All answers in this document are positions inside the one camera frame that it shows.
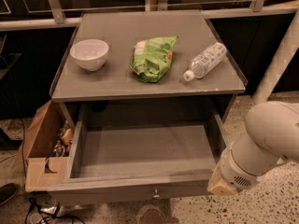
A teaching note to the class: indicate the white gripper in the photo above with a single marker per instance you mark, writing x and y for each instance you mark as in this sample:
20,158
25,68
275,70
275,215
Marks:
234,172

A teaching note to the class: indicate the grey top drawer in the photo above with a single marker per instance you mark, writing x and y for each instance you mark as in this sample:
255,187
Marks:
133,152

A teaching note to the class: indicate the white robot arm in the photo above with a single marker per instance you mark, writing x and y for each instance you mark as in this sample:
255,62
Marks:
271,139

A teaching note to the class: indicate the grey drawer cabinet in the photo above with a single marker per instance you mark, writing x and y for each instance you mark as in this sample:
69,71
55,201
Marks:
116,80

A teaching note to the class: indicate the clear plastic water bottle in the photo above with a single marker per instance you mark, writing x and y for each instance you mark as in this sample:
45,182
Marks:
205,61

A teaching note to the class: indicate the green snack bag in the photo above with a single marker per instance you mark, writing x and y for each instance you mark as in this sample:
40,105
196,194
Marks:
152,58

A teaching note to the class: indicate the snack items in box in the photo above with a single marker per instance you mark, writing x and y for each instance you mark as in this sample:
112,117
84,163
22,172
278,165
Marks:
64,142

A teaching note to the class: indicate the brown cardboard box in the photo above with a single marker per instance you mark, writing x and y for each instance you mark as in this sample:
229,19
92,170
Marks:
43,170

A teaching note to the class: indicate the white ceramic bowl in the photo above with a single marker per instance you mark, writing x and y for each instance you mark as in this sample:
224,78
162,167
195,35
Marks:
90,54

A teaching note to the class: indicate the black shoe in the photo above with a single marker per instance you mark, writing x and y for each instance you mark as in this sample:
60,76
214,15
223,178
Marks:
7,192

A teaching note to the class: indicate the metal railing frame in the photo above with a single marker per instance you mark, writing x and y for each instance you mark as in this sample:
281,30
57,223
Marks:
37,36

